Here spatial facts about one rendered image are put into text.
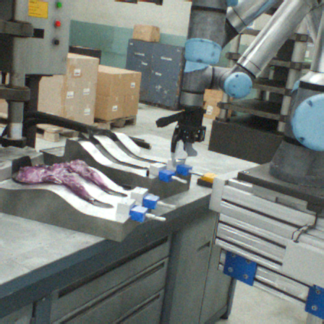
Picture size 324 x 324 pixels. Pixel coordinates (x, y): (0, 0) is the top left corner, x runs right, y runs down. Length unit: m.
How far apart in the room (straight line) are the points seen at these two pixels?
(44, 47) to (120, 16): 7.75
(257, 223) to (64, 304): 0.55
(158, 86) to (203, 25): 7.74
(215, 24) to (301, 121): 0.26
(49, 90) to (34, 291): 4.42
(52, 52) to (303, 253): 1.59
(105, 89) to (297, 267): 5.32
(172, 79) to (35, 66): 6.46
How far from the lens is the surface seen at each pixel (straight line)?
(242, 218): 1.23
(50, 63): 2.29
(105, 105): 6.22
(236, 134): 5.67
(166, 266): 1.76
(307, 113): 0.98
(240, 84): 1.43
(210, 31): 1.01
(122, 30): 9.91
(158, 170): 1.53
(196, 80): 1.55
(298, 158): 1.14
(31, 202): 1.33
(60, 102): 5.44
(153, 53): 8.80
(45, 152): 1.79
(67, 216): 1.29
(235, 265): 1.32
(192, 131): 1.57
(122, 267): 1.51
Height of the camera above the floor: 1.33
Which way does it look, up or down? 15 degrees down
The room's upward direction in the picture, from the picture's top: 8 degrees clockwise
